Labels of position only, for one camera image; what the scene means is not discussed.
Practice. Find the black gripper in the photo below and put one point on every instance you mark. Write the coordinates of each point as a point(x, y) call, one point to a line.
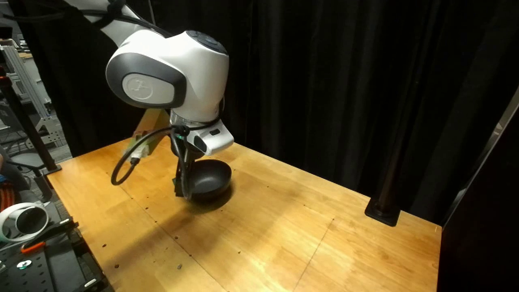
point(182, 143)

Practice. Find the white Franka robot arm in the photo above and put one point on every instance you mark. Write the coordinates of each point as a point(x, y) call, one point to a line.
point(172, 70)

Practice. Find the black bowl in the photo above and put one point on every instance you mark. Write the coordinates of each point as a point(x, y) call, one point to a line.
point(211, 180)

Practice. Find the tan tape-wrapped wrist box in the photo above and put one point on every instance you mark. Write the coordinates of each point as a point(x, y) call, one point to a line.
point(148, 132)

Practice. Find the black tripod leg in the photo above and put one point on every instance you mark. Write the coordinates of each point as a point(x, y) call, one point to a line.
point(33, 138)

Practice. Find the black perforated board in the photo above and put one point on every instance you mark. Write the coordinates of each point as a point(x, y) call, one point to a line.
point(51, 268)

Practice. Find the white headset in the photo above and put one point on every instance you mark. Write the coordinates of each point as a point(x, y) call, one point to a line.
point(23, 221)

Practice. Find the black curtain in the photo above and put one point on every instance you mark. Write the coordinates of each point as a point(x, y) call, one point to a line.
point(351, 75)

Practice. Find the black stand pole with foot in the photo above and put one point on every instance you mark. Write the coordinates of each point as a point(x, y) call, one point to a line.
point(385, 203)

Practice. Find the black side panel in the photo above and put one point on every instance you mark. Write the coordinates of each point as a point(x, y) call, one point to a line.
point(481, 216)

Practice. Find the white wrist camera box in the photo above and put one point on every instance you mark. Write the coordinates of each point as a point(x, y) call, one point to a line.
point(213, 140)

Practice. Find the grey metal shelf frame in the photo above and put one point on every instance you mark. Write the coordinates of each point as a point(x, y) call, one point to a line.
point(22, 94)

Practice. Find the grey metal frame strip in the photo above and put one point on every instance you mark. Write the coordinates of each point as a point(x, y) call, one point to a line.
point(487, 146)

